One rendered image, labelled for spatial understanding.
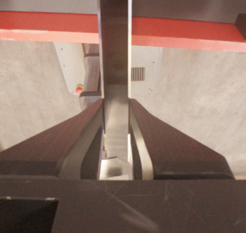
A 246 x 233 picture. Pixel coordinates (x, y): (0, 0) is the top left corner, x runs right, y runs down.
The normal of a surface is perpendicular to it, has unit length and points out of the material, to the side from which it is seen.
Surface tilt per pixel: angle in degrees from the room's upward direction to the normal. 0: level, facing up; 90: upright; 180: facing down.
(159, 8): 0
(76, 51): 0
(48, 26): 90
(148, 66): 0
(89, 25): 90
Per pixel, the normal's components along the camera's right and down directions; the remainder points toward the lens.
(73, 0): 0.00, 0.74
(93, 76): -0.05, -0.67
